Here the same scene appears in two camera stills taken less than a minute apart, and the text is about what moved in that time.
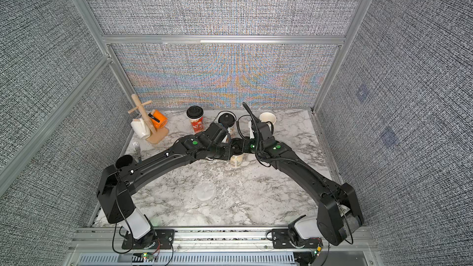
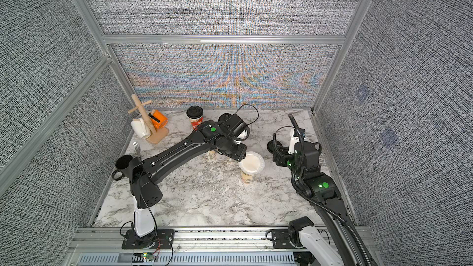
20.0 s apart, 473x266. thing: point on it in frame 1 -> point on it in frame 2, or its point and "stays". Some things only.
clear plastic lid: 205,191 -> 252,163
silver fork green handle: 137,147 stays
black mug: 123,161 stays
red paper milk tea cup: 198,125 stays
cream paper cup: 268,116 -> 247,178
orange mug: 159,120 stays
